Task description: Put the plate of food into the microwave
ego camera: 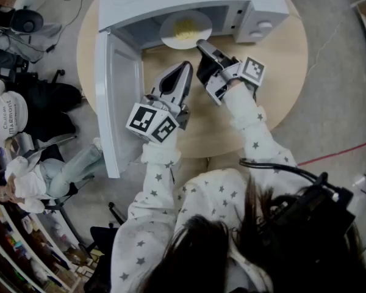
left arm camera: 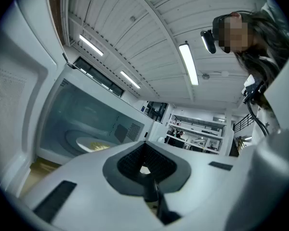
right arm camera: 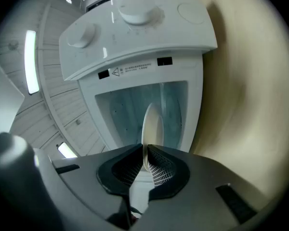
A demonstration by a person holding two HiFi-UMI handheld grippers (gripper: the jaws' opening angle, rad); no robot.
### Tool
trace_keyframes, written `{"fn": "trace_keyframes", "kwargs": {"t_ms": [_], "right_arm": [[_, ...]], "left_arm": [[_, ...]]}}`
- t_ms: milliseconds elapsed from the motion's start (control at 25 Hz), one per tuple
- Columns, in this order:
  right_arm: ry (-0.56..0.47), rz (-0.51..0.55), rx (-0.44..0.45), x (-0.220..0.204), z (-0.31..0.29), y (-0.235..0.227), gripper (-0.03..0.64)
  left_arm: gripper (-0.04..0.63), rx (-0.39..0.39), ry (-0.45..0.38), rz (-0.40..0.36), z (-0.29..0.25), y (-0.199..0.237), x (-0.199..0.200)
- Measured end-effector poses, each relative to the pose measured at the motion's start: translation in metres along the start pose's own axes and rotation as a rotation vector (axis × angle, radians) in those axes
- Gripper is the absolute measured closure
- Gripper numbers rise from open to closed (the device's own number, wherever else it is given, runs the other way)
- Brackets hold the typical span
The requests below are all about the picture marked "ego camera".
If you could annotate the person's star print sweatshirt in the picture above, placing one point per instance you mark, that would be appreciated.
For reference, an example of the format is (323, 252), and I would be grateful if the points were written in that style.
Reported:
(158, 237)

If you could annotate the yellowish food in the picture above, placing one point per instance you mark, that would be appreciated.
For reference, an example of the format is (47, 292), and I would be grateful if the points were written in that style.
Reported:
(186, 30)

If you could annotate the cluttered white shelf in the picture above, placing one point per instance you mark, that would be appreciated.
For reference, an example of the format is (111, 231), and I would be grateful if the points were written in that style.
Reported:
(24, 249)

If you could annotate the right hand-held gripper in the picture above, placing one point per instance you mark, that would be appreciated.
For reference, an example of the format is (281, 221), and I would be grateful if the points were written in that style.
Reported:
(253, 70)

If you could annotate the white microwave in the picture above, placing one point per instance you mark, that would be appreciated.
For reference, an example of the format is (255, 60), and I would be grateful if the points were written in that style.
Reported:
(119, 81)

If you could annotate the person's left forearm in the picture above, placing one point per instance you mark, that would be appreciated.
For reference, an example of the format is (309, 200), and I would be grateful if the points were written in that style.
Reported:
(158, 169)

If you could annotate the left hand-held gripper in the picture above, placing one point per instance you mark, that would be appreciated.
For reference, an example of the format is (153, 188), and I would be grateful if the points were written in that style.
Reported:
(146, 119)

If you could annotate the person's right forearm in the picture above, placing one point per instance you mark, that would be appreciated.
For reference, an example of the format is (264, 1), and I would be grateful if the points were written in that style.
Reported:
(253, 127)

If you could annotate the black round fan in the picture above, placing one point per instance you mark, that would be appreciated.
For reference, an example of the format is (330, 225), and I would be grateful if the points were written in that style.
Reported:
(27, 21)

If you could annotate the white plate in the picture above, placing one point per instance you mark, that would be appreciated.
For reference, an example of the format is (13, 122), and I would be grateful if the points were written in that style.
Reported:
(174, 41)

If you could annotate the black head camera rig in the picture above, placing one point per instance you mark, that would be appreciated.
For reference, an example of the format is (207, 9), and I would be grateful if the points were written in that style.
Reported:
(311, 212)

